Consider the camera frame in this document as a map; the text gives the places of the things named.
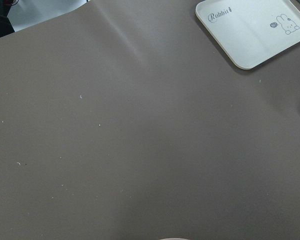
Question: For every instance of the cream rabbit tray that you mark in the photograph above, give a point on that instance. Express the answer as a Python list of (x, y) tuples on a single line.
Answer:
[(251, 31)]

